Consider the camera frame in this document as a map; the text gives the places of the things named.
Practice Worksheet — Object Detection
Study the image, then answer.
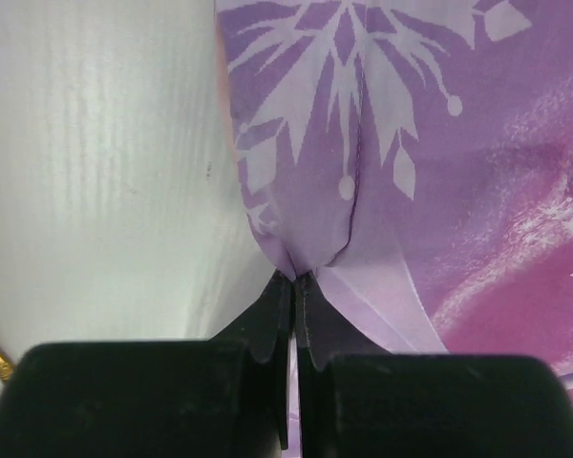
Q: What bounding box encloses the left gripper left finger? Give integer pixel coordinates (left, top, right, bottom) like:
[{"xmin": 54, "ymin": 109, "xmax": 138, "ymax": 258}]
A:
[{"xmin": 0, "ymin": 273, "xmax": 292, "ymax": 457}]

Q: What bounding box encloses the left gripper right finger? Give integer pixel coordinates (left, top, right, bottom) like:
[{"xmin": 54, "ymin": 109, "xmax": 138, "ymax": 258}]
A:
[{"xmin": 293, "ymin": 274, "xmax": 573, "ymax": 457}]

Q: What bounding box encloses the purple printed placemat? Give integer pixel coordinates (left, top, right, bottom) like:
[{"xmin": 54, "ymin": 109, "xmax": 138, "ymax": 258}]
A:
[{"xmin": 212, "ymin": 0, "xmax": 573, "ymax": 458}]

